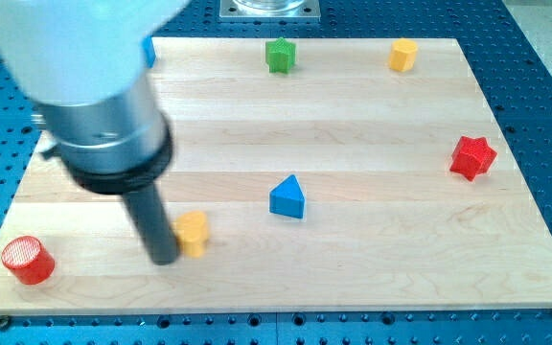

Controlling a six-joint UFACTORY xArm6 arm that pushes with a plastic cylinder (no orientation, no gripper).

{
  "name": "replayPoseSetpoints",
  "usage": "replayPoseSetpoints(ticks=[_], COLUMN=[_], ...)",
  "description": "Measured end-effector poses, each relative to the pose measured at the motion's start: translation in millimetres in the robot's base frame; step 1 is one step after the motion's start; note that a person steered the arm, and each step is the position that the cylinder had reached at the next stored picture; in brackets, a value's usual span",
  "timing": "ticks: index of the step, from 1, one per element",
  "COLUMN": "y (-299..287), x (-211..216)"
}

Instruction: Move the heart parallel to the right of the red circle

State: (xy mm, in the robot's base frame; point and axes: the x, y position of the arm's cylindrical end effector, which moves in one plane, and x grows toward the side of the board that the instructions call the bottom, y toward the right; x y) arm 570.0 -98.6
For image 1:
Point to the blue triangle block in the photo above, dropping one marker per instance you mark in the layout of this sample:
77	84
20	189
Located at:
287	199

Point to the green star block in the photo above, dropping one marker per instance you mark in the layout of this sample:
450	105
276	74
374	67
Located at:
280	55

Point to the yellow hexagon block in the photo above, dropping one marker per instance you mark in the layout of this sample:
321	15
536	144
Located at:
402	54

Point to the light wooden board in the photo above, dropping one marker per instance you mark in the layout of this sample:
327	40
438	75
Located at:
387	226

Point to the red star block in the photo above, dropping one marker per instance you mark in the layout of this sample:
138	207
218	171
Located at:
472	157

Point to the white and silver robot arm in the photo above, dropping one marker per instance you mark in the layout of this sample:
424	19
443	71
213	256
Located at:
84	66

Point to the red cylinder block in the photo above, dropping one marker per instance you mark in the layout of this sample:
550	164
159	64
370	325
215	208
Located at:
28	260

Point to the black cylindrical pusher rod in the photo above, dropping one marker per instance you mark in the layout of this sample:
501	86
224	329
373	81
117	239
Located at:
149	217

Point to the blue block behind arm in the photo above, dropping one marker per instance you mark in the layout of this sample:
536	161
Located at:
148	47

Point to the yellow heart block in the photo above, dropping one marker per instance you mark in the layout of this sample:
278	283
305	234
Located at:
192	232

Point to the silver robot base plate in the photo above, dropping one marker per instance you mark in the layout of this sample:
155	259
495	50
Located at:
269	10

